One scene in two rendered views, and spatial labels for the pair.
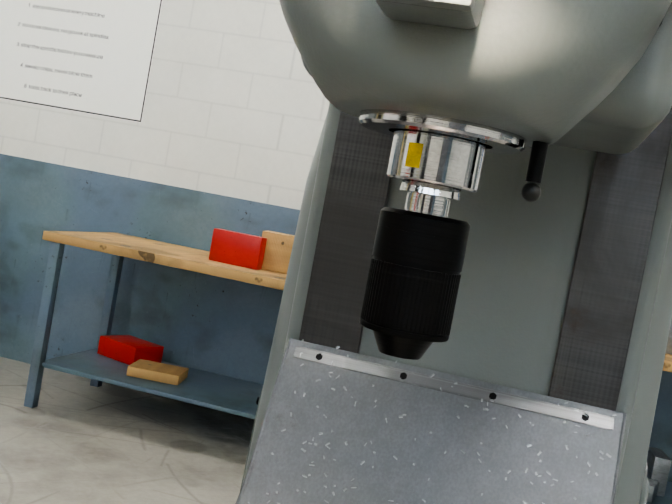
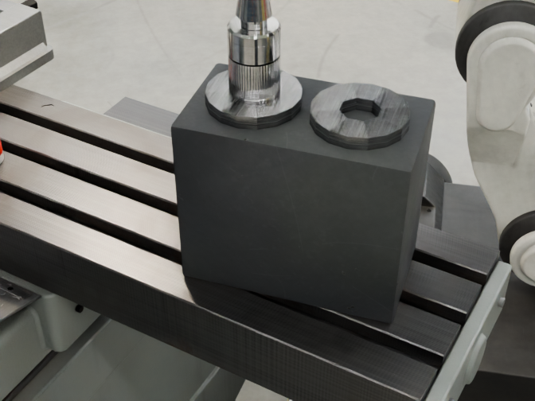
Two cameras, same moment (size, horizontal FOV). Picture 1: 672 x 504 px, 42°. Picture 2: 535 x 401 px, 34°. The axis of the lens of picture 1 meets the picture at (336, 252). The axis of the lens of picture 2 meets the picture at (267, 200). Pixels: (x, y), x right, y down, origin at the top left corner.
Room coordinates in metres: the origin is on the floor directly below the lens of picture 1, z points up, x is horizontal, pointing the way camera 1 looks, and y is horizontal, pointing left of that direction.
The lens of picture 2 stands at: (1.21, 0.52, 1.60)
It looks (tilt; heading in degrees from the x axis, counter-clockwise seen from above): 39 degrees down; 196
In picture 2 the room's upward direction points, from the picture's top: straight up
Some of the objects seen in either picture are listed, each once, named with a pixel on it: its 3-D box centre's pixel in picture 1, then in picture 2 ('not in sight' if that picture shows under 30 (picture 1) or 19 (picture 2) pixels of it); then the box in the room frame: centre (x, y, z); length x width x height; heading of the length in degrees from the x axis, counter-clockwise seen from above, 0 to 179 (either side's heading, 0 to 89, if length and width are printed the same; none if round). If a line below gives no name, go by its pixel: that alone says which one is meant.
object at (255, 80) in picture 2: not in sight; (254, 63); (0.55, 0.32, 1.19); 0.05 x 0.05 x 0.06
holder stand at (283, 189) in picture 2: not in sight; (303, 186); (0.55, 0.37, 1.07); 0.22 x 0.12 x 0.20; 88
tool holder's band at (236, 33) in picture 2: not in sight; (254, 29); (0.55, 0.32, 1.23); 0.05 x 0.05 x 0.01
